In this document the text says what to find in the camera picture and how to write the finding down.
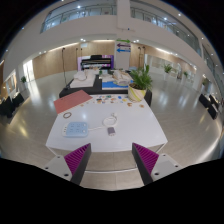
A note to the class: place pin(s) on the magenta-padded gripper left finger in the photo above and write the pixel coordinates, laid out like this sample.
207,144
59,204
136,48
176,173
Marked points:
75,163

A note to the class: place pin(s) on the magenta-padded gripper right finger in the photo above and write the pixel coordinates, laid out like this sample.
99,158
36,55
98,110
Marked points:
148,163

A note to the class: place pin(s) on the purple-grey charger block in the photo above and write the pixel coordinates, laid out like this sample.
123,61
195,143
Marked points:
111,130

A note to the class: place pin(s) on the light blue power strip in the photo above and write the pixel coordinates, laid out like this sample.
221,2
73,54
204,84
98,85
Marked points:
75,130

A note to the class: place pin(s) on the small wooden disc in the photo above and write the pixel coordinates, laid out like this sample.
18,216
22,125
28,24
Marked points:
129,104
141,106

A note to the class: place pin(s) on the pink flat board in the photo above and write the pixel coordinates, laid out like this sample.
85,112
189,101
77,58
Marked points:
71,101

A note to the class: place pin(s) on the potted plant in striped pot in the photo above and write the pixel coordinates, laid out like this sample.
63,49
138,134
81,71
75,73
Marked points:
136,94

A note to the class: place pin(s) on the white sheet with coloured stickers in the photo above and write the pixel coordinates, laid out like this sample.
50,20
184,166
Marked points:
110,99

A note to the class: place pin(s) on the black display table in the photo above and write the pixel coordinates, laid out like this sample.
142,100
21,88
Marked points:
96,88

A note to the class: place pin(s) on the group of black chairs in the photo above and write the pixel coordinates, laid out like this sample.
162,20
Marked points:
208,105
10,105

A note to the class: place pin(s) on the white architectural model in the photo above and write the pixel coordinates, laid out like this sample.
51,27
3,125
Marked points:
83,80

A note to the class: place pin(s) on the blue-based architectural model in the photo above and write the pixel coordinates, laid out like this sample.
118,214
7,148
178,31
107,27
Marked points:
111,85

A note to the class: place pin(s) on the distant potted plant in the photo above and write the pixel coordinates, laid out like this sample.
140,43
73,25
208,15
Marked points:
167,68
23,80

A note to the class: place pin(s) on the black piano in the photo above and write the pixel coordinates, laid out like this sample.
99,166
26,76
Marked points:
96,62

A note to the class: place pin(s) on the white signboard with arrows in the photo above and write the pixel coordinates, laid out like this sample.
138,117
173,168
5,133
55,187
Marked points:
122,56

